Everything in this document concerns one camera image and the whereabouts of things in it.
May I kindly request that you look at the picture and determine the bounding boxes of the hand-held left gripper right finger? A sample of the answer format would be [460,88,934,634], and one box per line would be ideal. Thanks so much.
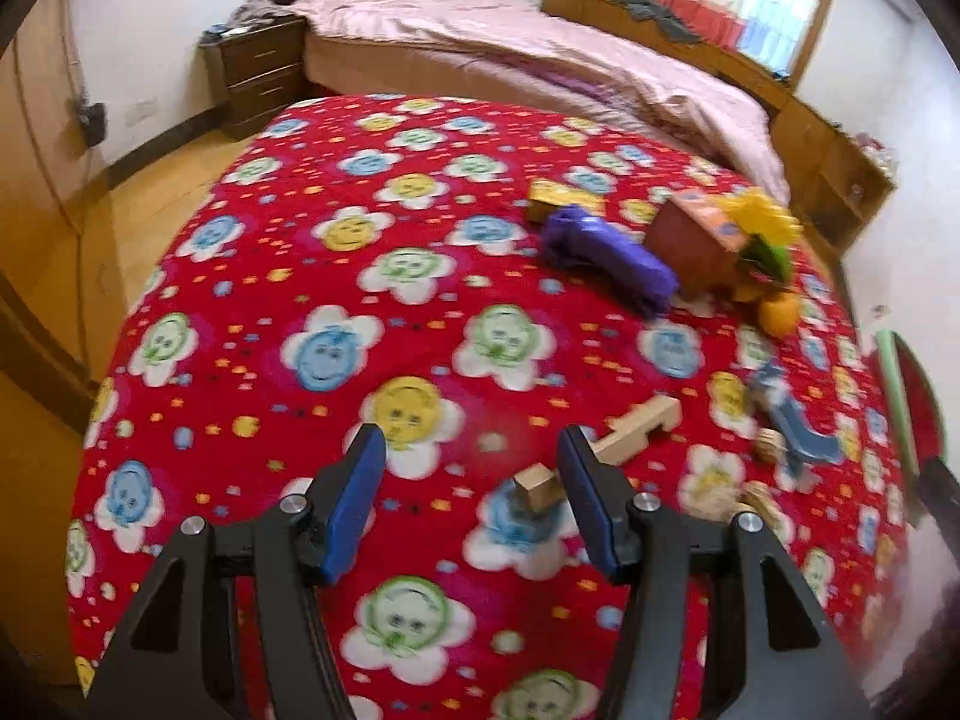
[559,424,875,720]

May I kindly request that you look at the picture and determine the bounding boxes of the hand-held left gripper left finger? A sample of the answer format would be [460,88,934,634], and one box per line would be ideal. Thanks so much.
[86,422,387,720]

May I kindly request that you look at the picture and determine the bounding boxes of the small wooden cube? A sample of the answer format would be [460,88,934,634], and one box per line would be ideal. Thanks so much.
[514,465,565,515]

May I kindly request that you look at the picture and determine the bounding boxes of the yellow printed cardboard box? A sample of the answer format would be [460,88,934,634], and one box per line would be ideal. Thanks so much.
[527,178,607,227]

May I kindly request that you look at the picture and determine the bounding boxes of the wooden cross shaped block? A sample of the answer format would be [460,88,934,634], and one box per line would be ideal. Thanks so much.
[591,394,683,467]

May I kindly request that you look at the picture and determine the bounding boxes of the blue cat slide toy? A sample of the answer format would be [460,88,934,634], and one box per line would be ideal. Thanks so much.
[746,361,846,475]

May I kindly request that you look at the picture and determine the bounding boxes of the red smiley flower blanket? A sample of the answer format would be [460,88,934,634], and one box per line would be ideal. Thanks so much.
[66,94,912,720]

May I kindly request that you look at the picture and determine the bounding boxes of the orange toy fruit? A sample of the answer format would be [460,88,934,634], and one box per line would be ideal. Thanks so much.
[756,291,802,338]

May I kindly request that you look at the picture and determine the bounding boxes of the brown house shaped box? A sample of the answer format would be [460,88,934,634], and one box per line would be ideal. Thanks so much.
[643,187,751,298]

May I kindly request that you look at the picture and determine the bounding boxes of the yellow green toy flower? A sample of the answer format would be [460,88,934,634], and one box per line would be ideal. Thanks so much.
[720,191,803,293]

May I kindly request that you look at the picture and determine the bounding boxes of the wooden open shelf unit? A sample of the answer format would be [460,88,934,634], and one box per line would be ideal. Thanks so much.
[786,100,898,257]

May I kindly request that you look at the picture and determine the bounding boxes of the white pink bottles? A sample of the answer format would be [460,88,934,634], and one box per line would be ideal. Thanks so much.
[855,131,898,174]

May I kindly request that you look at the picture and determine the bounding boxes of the dark wooden nightstand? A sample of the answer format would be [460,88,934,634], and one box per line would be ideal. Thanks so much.
[199,15,308,140]

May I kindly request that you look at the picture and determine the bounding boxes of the black plug charger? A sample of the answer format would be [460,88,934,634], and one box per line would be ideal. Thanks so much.
[75,101,107,146]

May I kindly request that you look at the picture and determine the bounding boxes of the pink quilt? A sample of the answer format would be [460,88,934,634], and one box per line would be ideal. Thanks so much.
[289,0,788,201]

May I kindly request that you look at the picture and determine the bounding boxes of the long wooden cabinet desk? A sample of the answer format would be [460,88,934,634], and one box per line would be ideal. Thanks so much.
[540,0,797,121]

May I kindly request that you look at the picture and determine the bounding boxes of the dark grey clothing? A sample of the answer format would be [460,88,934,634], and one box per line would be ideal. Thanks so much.
[615,0,710,47]

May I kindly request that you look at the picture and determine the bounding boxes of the pink crumpled cloth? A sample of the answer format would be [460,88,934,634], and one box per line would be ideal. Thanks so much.
[225,0,290,32]

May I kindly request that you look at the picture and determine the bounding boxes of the black charger cable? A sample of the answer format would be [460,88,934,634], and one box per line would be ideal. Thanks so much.
[45,139,95,256]

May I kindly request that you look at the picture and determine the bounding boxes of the wooden frame window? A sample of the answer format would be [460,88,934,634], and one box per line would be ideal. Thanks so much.
[739,0,840,84]

